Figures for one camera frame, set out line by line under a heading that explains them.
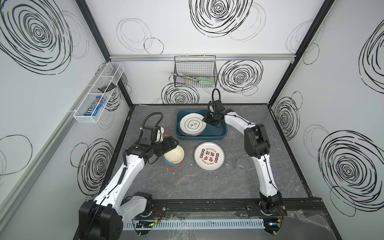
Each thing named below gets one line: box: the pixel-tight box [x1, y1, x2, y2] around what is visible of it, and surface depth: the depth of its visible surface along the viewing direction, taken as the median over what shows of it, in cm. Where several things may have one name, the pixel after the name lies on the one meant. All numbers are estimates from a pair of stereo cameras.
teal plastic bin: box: [175, 109, 227, 141], surface depth 102 cm
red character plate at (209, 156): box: [194, 141, 226, 172], surface depth 93 cm
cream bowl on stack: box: [164, 145, 185, 164], surface depth 87 cm
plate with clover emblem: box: [178, 113, 207, 136], surface depth 107 cm
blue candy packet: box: [84, 96, 106, 116], surface depth 72 cm
